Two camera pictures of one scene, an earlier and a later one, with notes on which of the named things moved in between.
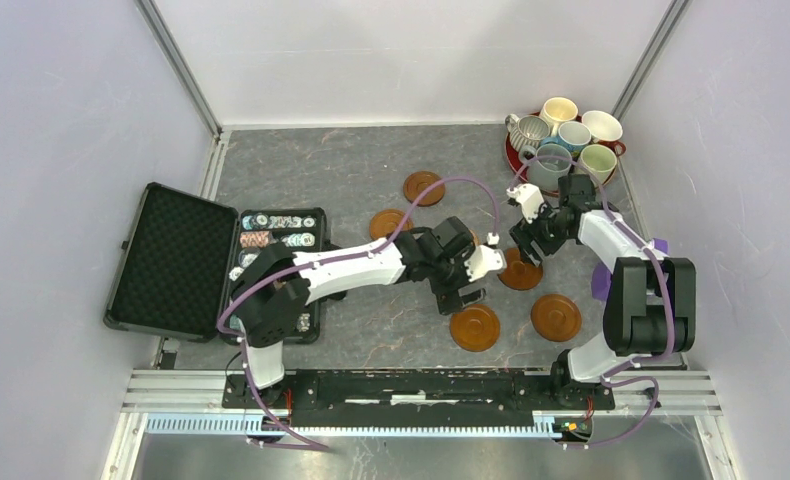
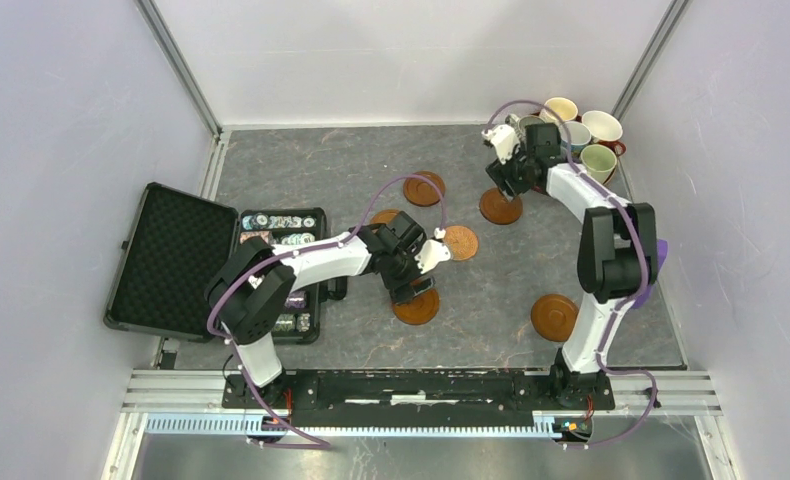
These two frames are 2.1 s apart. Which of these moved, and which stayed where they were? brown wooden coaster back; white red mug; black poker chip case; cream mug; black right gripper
Moved: black right gripper
Stayed: cream mug; black poker chip case; white red mug; brown wooden coaster back
